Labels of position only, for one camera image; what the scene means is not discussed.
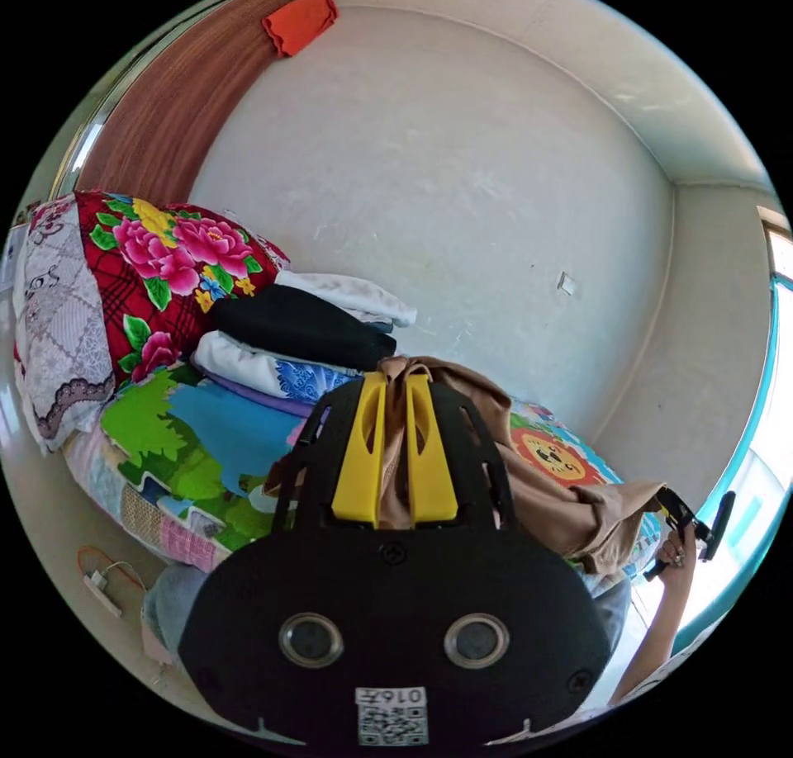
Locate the person's right hand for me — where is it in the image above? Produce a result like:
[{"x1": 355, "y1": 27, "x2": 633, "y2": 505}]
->
[{"x1": 653, "y1": 527, "x2": 700, "y2": 580}]

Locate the brown curtain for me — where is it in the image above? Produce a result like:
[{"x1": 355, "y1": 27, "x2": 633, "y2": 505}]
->
[{"x1": 73, "y1": 0, "x2": 287, "y2": 206}]

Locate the white lace patterned pillow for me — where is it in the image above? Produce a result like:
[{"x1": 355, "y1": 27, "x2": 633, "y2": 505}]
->
[{"x1": 12, "y1": 195, "x2": 120, "y2": 457}]

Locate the person's right forearm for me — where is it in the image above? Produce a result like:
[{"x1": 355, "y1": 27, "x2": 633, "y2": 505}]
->
[{"x1": 608, "y1": 561, "x2": 699, "y2": 708}]

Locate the red floral folded quilt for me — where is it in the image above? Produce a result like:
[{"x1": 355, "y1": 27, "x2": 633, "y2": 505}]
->
[{"x1": 73, "y1": 190, "x2": 292, "y2": 384}]

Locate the pile of clothes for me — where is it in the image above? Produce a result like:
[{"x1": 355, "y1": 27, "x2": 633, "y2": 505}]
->
[{"x1": 190, "y1": 271, "x2": 419, "y2": 419}]

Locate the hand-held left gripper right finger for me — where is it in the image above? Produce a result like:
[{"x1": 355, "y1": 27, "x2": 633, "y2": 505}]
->
[{"x1": 405, "y1": 374, "x2": 460, "y2": 530}]

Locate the orange cloth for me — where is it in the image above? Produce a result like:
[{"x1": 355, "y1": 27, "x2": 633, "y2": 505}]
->
[{"x1": 260, "y1": 0, "x2": 340, "y2": 60}]

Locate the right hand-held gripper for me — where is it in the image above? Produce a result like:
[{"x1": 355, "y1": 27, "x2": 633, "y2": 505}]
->
[{"x1": 643, "y1": 486, "x2": 712, "y2": 583}]

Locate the white power strip with cable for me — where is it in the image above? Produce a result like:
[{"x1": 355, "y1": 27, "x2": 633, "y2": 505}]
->
[{"x1": 76, "y1": 544, "x2": 149, "y2": 619}]

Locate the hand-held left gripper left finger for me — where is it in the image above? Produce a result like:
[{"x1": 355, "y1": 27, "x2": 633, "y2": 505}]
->
[{"x1": 330, "y1": 374, "x2": 387, "y2": 528}]

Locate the teal framed window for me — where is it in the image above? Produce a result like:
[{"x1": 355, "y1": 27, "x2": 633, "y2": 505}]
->
[{"x1": 671, "y1": 207, "x2": 793, "y2": 657}]

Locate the bed with cartoon printed sheet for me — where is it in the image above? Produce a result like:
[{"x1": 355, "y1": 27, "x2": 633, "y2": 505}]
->
[{"x1": 61, "y1": 361, "x2": 665, "y2": 589}]

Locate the brown t-shirt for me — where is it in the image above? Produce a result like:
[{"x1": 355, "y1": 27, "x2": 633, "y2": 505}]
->
[{"x1": 262, "y1": 355, "x2": 669, "y2": 578}]

